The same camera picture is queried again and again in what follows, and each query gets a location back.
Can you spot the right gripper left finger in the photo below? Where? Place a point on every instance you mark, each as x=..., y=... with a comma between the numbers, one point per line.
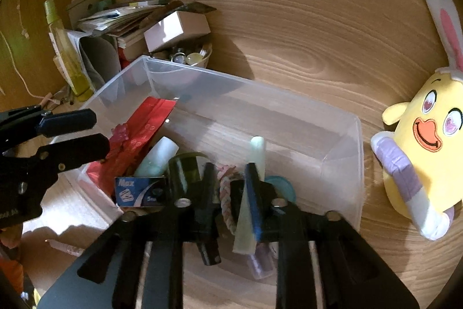
x=138, y=262

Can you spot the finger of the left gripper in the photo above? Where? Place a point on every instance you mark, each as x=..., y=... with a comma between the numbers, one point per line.
x=53, y=159
x=23, y=124

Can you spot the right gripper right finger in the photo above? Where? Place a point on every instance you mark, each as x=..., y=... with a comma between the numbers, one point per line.
x=324, y=260

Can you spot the pink lip gloss tube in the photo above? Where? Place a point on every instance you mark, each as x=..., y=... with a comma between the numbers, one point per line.
x=65, y=248

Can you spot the blue staples box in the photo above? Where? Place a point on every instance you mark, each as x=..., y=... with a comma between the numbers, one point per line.
x=140, y=192

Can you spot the red zip pouch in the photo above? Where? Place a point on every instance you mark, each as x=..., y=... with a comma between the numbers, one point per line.
x=128, y=141

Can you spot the blue tape roll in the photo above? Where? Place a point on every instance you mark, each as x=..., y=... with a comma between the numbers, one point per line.
x=283, y=187

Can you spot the black purple spray bottle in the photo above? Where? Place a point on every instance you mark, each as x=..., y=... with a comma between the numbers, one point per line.
x=260, y=263

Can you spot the green glass bottle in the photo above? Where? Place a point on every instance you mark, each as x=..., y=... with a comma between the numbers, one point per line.
x=186, y=173

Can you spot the pale green cream tube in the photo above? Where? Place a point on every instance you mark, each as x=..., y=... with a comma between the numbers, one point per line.
x=245, y=240

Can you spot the person's left hand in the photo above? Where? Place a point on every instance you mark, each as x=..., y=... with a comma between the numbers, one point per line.
x=11, y=237

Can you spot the yellow-green spray bottle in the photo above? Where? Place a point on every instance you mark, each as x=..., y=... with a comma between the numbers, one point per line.
x=67, y=58

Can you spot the clear plastic storage bin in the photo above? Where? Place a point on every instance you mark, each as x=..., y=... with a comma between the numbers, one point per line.
x=315, y=146

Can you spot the stack of books and papers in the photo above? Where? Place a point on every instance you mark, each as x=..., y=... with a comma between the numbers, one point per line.
x=127, y=22

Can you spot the yellow chick bunny plush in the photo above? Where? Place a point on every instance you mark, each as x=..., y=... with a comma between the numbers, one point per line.
x=421, y=152

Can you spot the white bowl of trinkets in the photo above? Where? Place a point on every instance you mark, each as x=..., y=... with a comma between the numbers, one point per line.
x=191, y=54

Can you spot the small white cardboard box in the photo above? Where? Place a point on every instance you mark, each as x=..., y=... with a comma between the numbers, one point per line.
x=176, y=27

